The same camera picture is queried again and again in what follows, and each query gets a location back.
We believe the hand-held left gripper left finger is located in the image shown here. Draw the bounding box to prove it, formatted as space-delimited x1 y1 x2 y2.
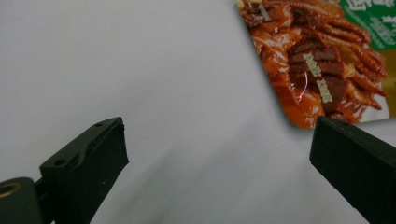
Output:
39 117 130 224

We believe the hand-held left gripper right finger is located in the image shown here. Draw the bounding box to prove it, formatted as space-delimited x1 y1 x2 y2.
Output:
308 116 396 224

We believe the red and green snack packet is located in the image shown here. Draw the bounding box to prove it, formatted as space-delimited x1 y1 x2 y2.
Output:
235 0 396 130

